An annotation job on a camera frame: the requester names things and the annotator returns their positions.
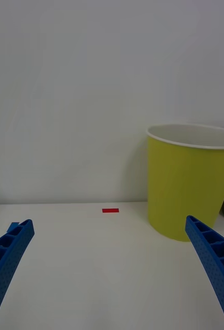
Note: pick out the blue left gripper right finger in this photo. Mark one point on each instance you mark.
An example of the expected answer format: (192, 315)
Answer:
(215, 260)

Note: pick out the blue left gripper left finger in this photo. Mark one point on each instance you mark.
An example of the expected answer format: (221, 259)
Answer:
(8, 260)

